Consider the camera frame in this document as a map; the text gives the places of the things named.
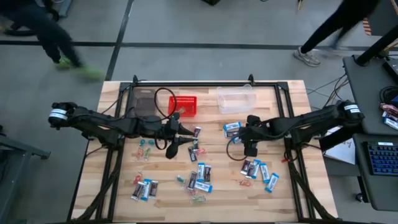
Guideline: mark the grey translucent plastic bin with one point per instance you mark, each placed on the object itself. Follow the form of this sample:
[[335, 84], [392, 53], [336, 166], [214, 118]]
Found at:
[[144, 99]]

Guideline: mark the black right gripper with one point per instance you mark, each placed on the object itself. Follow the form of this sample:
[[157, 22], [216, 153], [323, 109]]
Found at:
[[250, 137]]

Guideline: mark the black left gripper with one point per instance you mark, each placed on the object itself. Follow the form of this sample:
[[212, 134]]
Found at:
[[169, 130]]

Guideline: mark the black backlit keyboard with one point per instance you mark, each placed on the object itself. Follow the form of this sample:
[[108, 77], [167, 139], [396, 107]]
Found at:
[[384, 158]]

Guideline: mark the black mat orange striped edge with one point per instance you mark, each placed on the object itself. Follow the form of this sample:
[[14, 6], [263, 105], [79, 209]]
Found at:
[[367, 28]]

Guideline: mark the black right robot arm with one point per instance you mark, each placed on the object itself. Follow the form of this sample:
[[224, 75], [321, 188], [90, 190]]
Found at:
[[311, 123]]

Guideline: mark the red plastic basket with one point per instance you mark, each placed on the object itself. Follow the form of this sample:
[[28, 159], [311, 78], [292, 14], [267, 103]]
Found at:
[[186, 102]]

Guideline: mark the dark grey desk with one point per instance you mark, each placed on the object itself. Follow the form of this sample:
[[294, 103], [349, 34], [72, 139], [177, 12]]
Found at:
[[379, 193], [367, 102]]

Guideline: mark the person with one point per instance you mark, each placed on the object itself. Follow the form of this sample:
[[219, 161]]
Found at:
[[335, 21], [46, 34]]

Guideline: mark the black slanted pole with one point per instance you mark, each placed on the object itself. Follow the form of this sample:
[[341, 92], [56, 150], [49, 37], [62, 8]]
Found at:
[[376, 48]]

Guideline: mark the red snack packet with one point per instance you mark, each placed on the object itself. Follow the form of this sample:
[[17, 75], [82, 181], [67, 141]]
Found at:
[[388, 109]]

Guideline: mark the dark grey metal cart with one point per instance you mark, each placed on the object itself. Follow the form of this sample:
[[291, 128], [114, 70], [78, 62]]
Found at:
[[25, 148]]

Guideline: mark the red gummy candy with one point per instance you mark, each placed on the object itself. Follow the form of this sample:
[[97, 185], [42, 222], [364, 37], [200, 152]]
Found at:
[[192, 192], [201, 151], [137, 178]]

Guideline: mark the white paper sheet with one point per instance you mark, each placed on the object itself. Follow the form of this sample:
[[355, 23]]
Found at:
[[342, 152]]

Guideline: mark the clear plastic bin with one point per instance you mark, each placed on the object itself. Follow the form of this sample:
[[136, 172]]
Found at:
[[236, 99]]

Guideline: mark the yellow wrapped gummy candy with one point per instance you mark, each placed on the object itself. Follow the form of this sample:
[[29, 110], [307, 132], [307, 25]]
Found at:
[[180, 110]]

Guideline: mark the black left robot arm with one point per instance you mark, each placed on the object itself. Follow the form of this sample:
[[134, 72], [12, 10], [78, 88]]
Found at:
[[102, 123]]

